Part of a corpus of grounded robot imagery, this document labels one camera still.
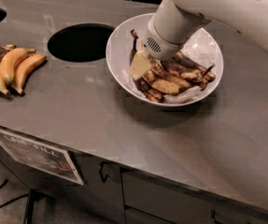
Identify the yellow spotted banana front bowl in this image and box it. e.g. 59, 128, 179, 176
138, 39, 184, 96

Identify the yellow banana right of bunch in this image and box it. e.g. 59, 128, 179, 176
11, 53, 47, 95

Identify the landfill sign plate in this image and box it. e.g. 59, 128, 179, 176
0, 128, 84, 185

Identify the brown banana back bowl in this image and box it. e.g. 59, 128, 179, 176
172, 51, 216, 82

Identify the black drawer handle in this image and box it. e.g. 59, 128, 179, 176
211, 210, 233, 224

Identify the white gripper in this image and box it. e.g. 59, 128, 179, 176
129, 15, 190, 80

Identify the white bowl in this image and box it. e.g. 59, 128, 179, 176
106, 13, 223, 107

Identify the brown banana upper middle bowl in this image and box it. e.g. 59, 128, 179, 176
162, 59, 210, 90

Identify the brown banana bowl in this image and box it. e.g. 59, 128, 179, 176
172, 51, 216, 82
162, 59, 210, 90

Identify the yellow banana top of bunch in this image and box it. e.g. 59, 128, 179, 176
0, 48, 36, 85

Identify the black floor cable lower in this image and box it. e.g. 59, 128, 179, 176
0, 192, 30, 214

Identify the yellow banana of bunch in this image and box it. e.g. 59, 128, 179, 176
0, 48, 36, 85
11, 53, 47, 95

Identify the dark spotted banana bowl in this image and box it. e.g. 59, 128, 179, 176
130, 30, 163, 103

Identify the grey cabinet drawer front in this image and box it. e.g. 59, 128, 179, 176
121, 172, 213, 224

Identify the black cabinet door handle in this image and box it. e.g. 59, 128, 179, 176
98, 161, 109, 183

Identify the spotted banana middle bowl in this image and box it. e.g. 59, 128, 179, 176
151, 62, 191, 90

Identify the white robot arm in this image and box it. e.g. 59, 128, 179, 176
141, 0, 268, 60

